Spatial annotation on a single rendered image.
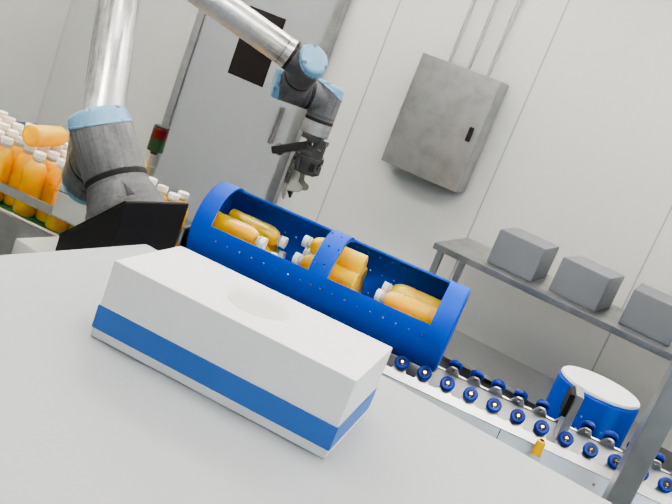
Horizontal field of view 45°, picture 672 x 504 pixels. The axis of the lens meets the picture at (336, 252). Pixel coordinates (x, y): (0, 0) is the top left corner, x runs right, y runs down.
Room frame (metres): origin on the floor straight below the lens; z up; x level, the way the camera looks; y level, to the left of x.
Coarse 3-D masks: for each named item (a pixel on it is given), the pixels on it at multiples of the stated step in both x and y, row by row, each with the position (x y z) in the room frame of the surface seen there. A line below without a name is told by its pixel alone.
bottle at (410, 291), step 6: (390, 288) 2.52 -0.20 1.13; (396, 288) 2.51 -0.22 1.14; (402, 288) 2.51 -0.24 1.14; (408, 288) 2.51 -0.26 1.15; (414, 288) 2.52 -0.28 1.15; (408, 294) 2.49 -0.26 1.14; (414, 294) 2.49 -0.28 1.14; (420, 294) 2.50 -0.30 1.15; (426, 294) 2.51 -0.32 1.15; (420, 300) 2.48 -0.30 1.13; (426, 300) 2.48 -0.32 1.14; (432, 300) 2.49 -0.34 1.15; (438, 300) 2.50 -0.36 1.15; (432, 306) 2.47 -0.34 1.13; (438, 306) 2.47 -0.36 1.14
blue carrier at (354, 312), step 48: (240, 192) 2.66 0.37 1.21; (192, 240) 2.47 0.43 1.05; (240, 240) 2.44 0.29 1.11; (288, 240) 2.69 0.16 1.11; (336, 240) 2.46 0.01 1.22; (288, 288) 2.41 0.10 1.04; (336, 288) 2.37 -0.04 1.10; (432, 288) 2.57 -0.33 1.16; (384, 336) 2.35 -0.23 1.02; (432, 336) 2.31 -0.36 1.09
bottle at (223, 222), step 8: (216, 216) 2.52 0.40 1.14; (224, 216) 2.52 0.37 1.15; (216, 224) 2.51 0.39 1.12; (224, 224) 2.50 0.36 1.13; (232, 224) 2.51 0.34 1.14; (240, 224) 2.51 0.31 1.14; (248, 224) 2.53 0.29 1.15; (232, 232) 2.50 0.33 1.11; (240, 232) 2.49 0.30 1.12; (248, 232) 2.49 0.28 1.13; (256, 232) 2.51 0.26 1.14; (248, 240) 2.49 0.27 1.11; (256, 240) 2.50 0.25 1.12
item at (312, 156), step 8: (304, 136) 2.48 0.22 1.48; (320, 144) 2.48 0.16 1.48; (328, 144) 2.51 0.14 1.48; (296, 152) 2.48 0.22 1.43; (304, 152) 2.49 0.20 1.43; (312, 152) 2.49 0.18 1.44; (320, 152) 2.48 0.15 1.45; (296, 160) 2.47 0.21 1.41; (304, 160) 2.47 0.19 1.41; (312, 160) 2.46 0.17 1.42; (320, 160) 2.48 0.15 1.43; (296, 168) 2.48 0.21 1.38; (304, 168) 2.48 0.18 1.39; (312, 168) 2.47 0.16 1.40; (320, 168) 2.53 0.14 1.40; (312, 176) 2.46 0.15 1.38
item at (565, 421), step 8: (568, 392) 2.37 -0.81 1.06; (576, 392) 2.34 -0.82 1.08; (568, 400) 2.32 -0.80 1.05; (576, 400) 2.31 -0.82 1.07; (560, 408) 2.38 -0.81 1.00; (568, 408) 2.32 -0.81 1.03; (576, 408) 2.31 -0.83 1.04; (568, 416) 2.31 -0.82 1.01; (560, 424) 2.34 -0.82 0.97; (568, 424) 2.31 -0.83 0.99; (560, 432) 2.31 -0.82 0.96
